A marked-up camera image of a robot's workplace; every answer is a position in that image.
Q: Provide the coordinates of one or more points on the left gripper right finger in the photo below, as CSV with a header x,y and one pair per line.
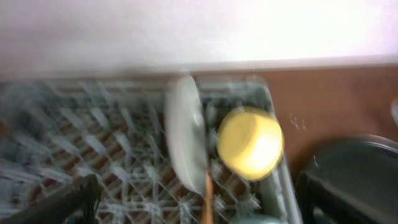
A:
x,y
313,193

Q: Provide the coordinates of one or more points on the white round plate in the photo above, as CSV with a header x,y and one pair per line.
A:
x,y
185,133

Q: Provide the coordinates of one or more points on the wooden chopstick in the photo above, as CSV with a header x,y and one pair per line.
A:
x,y
207,211

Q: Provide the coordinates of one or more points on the light blue plastic cup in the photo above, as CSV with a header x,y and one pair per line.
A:
x,y
255,219

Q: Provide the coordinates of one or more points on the yellow bowl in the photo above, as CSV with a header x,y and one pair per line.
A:
x,y
250,142

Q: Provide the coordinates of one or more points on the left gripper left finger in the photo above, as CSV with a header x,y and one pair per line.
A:
x,y
76,202

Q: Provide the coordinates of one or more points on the grey plastic dishwasher rack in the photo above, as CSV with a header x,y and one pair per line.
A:
x,y
56,132

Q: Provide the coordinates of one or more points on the round black serving tray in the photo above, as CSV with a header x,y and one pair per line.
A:
x,y
363,168

